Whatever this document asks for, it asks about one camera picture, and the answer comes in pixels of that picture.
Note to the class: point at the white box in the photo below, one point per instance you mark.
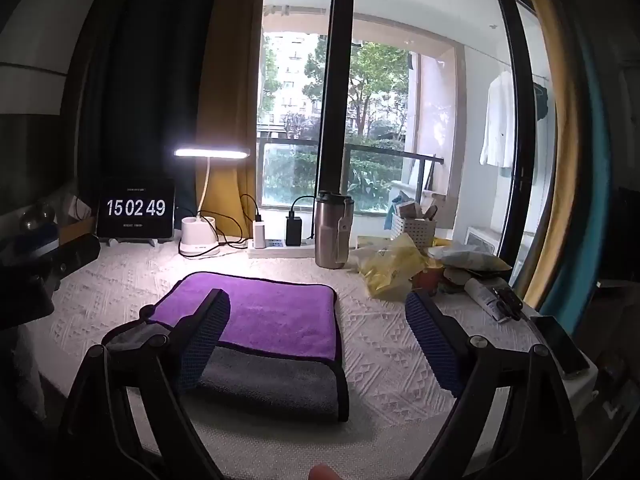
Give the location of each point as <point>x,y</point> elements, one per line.
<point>481,243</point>

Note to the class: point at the white charger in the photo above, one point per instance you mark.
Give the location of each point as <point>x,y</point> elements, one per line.
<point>258,235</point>

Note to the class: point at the black smartphone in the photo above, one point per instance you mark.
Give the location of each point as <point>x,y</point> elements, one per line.
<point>562,345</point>

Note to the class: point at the white tube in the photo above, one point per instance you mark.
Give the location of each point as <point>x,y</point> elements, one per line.
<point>484,297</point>

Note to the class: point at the white desk lamp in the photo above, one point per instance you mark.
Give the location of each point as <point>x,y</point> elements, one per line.
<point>202,220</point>

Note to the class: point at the tablet with clock display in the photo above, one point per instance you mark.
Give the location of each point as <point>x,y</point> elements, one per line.
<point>136,208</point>

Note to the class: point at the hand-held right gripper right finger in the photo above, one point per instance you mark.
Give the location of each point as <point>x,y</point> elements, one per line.
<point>434,340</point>

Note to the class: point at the grey towel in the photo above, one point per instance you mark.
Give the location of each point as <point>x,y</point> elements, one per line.
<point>280,381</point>

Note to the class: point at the white hanging shirt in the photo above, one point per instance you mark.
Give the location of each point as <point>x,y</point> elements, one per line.
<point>498,120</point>

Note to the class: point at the yellow plastic bag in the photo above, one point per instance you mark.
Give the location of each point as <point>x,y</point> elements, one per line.
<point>390,269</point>

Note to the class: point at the white perforated basket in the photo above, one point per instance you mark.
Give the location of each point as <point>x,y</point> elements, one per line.
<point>414,231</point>

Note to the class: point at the metallic travel tumbler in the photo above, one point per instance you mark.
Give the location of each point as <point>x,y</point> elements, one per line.
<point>332,232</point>

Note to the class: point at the white power strip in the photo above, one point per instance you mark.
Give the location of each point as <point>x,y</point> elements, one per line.
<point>281,249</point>

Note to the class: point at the white textured table cover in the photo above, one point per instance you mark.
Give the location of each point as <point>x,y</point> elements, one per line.
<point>390,360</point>

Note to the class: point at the yellow curtain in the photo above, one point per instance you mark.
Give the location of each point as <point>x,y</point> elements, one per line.
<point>227,85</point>

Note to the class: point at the black clip tool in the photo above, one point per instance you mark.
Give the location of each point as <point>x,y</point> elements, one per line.
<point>507,303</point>

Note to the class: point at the red cup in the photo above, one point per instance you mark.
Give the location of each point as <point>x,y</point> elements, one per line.
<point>425,279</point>

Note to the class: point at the purple towel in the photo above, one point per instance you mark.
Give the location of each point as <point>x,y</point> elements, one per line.
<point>272,314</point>

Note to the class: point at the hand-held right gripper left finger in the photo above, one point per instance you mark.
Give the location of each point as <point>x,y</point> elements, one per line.
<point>204,341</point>

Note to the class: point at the dark green curtain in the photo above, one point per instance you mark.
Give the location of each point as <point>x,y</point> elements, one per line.
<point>145,85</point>

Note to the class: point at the grey snack bag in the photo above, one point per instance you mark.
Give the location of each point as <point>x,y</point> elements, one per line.
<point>467,260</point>

